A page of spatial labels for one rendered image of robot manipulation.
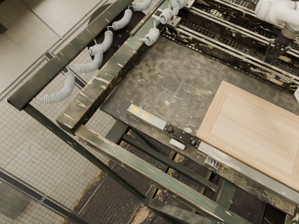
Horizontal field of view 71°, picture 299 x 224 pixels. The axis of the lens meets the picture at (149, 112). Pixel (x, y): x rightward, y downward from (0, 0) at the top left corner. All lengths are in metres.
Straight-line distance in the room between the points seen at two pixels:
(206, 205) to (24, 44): 5.35
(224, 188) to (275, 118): 0.52
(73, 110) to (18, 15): 5.05
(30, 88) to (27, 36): 4.37
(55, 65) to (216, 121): 1.12
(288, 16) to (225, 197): 0.88
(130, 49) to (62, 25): 4.78
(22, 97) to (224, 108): 1.23
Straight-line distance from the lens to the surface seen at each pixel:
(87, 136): 1.09
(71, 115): 1.09
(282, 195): 1.23
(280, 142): 1.36
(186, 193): 1.03
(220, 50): 1.51
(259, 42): 1.70
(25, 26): 5.95
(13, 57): 5.74
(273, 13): 1.25
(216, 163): 1.15
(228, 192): 1.19
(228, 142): 1.21
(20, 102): 1.52
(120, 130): 1.17
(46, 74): 1.58
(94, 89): 1.15
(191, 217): 1.71
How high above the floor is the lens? 1.99
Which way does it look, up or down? 20 degrees down
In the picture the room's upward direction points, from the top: 46 degrees counter-clockwise
